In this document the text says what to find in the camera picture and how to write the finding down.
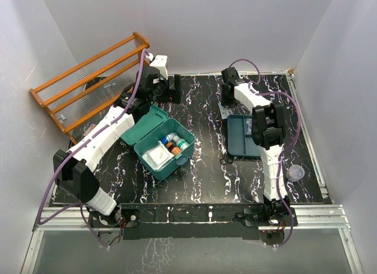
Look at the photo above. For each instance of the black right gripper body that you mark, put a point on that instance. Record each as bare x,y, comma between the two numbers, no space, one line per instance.
227,101

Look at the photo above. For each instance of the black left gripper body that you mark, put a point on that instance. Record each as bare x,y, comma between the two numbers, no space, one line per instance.
163,94

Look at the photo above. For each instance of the white blue sachet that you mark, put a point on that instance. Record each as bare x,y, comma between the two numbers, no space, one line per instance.
225,111

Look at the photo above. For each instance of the teal plastic medicine box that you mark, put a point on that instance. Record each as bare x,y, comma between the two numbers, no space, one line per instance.
161,143

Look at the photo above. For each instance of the clear bag small items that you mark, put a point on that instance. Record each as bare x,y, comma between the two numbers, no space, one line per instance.
248,126

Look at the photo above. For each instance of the white bottle blue label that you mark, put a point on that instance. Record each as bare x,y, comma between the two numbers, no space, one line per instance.
168,138

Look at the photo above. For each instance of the white bottle green label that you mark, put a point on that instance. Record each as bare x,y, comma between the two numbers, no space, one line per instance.
180,142

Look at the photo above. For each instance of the brown bottle orange label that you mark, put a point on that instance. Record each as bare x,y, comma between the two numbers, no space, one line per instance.
173,149

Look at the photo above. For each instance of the dark teal tray insert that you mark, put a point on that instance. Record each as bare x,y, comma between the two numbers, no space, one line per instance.
239,145

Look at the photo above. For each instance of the white square gauze pack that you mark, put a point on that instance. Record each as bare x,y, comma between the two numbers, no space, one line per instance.
157,157

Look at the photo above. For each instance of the small scissors white sheath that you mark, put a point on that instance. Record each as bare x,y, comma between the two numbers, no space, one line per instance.
225,158

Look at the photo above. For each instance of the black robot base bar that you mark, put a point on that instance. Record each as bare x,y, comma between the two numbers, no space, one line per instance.
144,221

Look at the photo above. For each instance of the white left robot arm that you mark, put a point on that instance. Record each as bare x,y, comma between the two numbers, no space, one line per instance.
74,169

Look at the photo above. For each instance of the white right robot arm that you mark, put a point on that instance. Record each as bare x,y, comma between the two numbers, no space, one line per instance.
268,133

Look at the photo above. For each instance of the orange wooden shelf rack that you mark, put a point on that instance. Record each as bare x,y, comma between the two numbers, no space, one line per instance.
82,92

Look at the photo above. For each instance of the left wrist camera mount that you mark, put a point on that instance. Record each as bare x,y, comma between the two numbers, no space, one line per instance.
160,62

